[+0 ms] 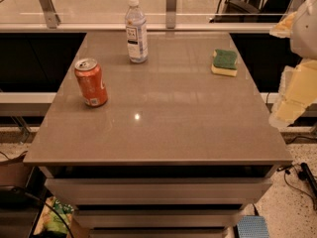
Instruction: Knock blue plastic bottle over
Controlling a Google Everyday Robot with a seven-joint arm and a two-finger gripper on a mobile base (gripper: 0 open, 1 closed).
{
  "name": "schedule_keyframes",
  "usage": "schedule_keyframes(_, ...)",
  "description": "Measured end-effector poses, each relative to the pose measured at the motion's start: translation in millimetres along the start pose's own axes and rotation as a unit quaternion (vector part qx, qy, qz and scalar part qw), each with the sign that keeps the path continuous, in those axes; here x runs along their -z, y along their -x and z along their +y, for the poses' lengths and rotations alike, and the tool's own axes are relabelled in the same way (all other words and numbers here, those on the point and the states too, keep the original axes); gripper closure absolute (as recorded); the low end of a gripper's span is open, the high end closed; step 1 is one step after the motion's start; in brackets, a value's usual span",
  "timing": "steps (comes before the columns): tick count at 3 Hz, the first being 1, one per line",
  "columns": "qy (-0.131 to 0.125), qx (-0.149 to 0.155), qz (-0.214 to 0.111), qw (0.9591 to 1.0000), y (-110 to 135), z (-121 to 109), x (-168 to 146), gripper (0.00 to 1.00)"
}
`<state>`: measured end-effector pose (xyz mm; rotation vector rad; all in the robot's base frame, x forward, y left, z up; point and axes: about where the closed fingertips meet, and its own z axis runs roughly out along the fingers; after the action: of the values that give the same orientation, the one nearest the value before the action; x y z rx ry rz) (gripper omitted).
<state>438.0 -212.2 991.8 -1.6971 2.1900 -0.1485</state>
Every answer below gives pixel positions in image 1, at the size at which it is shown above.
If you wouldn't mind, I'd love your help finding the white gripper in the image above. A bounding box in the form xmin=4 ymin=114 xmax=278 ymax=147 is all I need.
xmin=268 ymin=0 xmax=317 ymax=128

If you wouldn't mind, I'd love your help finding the clear plastic water bottle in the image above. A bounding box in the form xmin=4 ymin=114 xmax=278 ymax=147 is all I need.
xmin=125 ymin=0 xmax=148 ymax=63

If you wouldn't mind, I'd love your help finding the green and yellow sponge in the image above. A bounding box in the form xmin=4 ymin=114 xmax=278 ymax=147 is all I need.
xmin=211 ymin=49 xmax=238 ymax=77

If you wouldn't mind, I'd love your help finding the black office chair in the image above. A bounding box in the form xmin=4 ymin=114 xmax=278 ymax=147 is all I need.
xmin=210 ymin=0 xmax=291 ymax=23

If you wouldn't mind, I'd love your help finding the black power strip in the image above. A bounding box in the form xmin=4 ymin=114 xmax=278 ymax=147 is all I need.
xmin=300 ymin=163 xmax=317 ymax=210

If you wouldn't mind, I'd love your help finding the grey drawer cabinet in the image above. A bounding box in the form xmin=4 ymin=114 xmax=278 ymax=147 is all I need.
xmin=26 ymin=32 xmax=291 ymax=238

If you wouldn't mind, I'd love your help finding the blue perforated box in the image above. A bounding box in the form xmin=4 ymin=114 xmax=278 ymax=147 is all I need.
xmin=237 ymin=215 xmax=269 ymax=238

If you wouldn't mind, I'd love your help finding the orange soda can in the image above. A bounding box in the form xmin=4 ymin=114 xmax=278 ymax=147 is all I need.
xmin=74 ymin=58 xmax=108 ymax=107

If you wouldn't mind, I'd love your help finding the green snack bag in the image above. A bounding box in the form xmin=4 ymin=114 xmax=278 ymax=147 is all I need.
xmin=33 ymin=196 xmax=73 ymax=238

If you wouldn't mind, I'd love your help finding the brown cardboard box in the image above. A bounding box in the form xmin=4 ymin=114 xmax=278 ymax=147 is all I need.
xmin=0 ymin=152 xmax=32 ymax=191

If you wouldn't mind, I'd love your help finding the black floor cable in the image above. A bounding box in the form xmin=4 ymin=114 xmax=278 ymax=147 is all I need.
xmin=276 ymin=164 xmax=317 ymax=203

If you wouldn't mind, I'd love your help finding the middle metal railing post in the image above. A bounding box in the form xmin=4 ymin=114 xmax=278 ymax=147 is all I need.
xmin=165 ymin=0 xmax=177 ymax=29

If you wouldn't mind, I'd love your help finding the left metal railing post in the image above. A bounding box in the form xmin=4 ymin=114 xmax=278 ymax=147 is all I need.
xmin=39 ymin=0 xmax=60 ymax=29

